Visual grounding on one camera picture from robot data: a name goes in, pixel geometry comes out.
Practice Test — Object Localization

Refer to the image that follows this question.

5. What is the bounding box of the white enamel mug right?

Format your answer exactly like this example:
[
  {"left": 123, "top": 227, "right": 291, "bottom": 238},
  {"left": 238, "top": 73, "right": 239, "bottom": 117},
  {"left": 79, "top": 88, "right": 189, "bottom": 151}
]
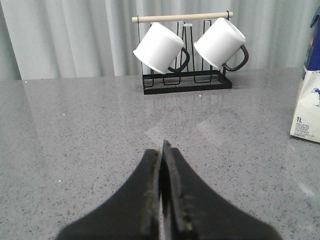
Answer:
[{"left": 193, "top": 17, "right": 249, "bottom": 72}]

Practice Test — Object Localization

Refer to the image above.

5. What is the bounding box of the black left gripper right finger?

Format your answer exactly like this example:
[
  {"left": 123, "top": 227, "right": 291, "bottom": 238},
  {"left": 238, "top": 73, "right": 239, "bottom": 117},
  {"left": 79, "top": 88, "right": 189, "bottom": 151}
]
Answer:
[{"left": 161, "top": 140, "right": 280, "bottom": 240}]

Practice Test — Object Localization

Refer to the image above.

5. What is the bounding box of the white enamel mug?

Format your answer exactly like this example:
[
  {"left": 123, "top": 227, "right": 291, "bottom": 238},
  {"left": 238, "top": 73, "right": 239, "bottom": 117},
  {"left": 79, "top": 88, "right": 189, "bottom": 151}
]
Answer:
[
  {"left": 193, "top": 17, "right": 249, "bottom": 72},
  {"left": 133, "top": 22, "right": 190, "bottom": 75}
]

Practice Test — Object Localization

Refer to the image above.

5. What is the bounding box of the blue white milk carton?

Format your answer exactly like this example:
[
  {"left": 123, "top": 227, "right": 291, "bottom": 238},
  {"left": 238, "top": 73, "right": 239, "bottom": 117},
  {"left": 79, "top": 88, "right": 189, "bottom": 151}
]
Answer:
[{"left": 290, "top": 9, "right": 320, "bottom": 143}]

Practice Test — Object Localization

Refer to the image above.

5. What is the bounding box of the black wire mug rack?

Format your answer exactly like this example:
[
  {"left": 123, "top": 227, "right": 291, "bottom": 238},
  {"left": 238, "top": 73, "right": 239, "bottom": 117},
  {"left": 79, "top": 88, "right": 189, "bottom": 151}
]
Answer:
[{"left": 132, "top": 11, "right": 233, "bottom": 95}]

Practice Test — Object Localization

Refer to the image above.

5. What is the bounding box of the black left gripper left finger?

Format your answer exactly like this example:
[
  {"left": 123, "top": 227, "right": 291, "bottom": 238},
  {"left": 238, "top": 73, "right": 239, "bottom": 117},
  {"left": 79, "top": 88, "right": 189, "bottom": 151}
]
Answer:
[{"left": 56, "top": 149, "right": 161, "bottom": 240}]

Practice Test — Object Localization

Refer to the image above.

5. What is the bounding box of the white enamel mug left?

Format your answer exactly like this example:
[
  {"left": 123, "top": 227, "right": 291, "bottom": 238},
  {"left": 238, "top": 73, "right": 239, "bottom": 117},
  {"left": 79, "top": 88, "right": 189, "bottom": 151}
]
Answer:
[{"left": 133, "top": 22, "right": 190, "bottom": 75}]

